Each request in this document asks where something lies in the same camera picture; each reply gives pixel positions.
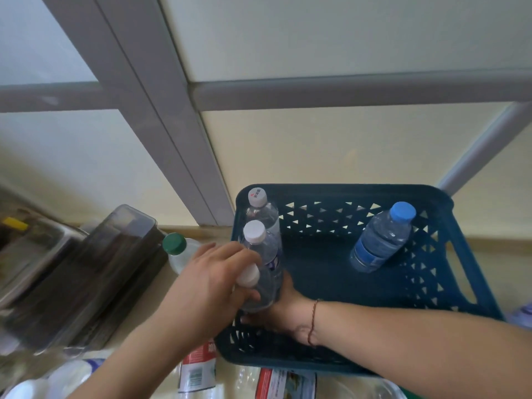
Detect person's right hand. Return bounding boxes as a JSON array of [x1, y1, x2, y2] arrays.
[[240, 270, 316, 346]]

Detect person's left hand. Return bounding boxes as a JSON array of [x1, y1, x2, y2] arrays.
[[163, 242, 263, 344]]

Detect white cap clear water bottle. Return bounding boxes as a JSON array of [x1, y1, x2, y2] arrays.
[[241, 220, 284, 281], [236, 264, 284, 314]]

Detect person's right forearm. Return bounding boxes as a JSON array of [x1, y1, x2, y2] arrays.
[[311, 300, 532, 399]]

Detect person's left forearm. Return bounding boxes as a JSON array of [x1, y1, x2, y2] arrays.
[[68, 299, 208, 399]]

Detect dark blue plastic basket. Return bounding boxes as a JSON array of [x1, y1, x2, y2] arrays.
[[214, 183, 505, 376]]

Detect red-marked white cap water bottle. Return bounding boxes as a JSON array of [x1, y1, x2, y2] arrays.
[[245, 187, 280, 245]]

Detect clear empty plastic bottle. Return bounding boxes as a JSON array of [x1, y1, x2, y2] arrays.
[[232, 363, 262, 399]]

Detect green cap clear bottle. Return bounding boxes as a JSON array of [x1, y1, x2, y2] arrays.
[[162, 232, 205, 275]]

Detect red and white label bottle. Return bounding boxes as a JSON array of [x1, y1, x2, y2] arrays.
[[177, 338, 218, 395]]

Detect red label picture bottle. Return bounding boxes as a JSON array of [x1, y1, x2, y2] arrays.
[[254, 367, 318, 399]]

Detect blue cap water bottle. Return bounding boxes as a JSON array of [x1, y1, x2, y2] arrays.
[[349, 201, 417, 274]]

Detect clear dark plastic container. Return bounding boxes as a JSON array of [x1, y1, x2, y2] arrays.
[[0, 203, 168, 358]]

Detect white round lid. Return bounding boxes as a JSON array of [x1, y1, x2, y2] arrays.
[[45, 359, 105, 396], [0, 378, 51, 399]]

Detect metal tray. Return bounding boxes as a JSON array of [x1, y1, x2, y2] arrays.
[[0, 220, 89, 309]]

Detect pale purple bottle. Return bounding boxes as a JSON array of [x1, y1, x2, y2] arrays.
[[505, 301, 532, 329]]

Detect brown cord bracelet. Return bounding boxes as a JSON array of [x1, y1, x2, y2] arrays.
[[307, 298, 323, 348]]

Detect grey window frame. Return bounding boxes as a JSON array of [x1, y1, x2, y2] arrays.
[[0, 0, 532, 227]]

